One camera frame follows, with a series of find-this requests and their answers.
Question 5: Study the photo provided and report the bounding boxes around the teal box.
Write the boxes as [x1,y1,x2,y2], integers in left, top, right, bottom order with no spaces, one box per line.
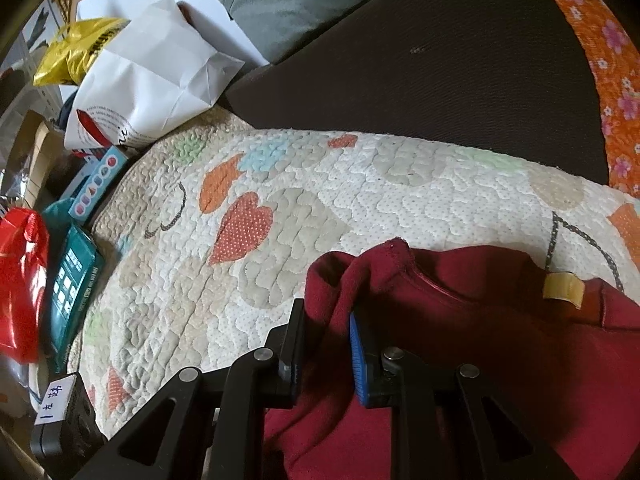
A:
[41,222,106,376]

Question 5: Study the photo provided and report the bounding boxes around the quilted heart-print mat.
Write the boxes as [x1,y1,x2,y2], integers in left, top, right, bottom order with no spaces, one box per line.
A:
[67,110,640,441]

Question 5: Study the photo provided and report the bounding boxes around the cardboard box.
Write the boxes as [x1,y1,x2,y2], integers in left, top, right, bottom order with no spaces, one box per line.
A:
[20,110,66,201]

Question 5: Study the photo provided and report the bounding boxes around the dark brown sofa cushion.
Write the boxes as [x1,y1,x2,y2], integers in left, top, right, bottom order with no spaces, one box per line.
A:
[225,0,613,186]

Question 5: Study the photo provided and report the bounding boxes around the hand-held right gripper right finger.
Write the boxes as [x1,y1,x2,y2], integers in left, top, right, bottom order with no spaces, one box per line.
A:
[349,310,581,480]

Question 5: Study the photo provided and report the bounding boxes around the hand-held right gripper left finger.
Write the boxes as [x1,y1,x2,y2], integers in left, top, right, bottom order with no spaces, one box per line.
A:
[70,299,307,480]

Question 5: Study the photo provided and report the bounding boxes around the red plastic bag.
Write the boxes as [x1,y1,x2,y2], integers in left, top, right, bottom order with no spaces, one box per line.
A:
[0,206,51,365]

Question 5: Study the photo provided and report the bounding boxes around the maroon fleece garment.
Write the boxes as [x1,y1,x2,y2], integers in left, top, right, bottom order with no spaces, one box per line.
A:
[262,237,640,480]

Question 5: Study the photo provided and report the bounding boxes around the white paper bag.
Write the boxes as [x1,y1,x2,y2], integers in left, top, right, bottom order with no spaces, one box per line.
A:
[64,0,246,150]

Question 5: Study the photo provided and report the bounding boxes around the light blue dotted box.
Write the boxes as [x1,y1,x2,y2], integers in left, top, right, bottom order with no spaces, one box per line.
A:
[67,146,131,223]

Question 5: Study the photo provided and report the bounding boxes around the yellow plastic bag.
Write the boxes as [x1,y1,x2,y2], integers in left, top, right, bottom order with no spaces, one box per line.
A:
[33,17,131,87]

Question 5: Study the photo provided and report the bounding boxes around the orange floral cloth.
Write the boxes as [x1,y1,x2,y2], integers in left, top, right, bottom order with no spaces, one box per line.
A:
[525,0,640,196]

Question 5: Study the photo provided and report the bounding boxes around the grey pillow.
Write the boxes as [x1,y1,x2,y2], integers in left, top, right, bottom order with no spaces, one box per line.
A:
[211,0,441,66]

